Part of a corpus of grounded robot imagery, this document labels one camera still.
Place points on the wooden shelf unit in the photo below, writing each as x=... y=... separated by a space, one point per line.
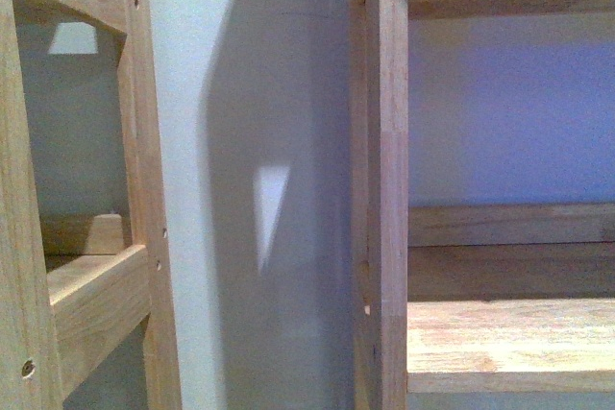
x=84 y=255
x=464 y=299

